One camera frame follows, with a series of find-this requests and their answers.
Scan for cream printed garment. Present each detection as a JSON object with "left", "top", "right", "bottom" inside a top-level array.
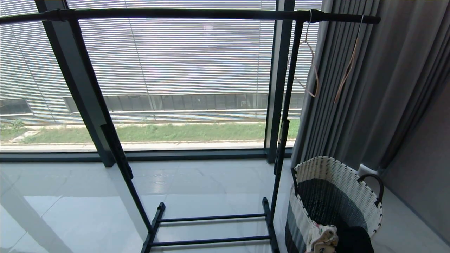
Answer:
[{"left": 305, "top": 222, "right": 339, "bottom": 253}]

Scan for black t-shirt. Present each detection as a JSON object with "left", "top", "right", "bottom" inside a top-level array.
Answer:
[{"left": 334, "top": 226, "right": 375, "bottom": 253}]

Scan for black clothes rack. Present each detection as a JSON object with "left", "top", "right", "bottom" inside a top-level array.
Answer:
[{"left": 0, "top": 8, "right": 381, "bottom": 253}]

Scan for white laundry basket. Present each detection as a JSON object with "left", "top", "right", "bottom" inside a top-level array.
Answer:
[{"left": 285, "top": 156, "right": 384, "bottom": 253}]

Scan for window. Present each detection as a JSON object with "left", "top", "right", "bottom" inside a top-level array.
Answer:
[{"left": 0, "top": 0, "right": 323, "bottom": 168}]

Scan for grey curtain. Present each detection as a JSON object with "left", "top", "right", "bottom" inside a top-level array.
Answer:
[{"left": 290, "top": 0, "right": 450, "bottom": 173}]

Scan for pink clothes hanger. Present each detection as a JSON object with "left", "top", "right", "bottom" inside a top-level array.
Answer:
[
  {"left": 287, "top": 10, "right": 319, "bottom": 98},
  {"left": 333, "top": 14, "right": 365, "bottom": 105}
]

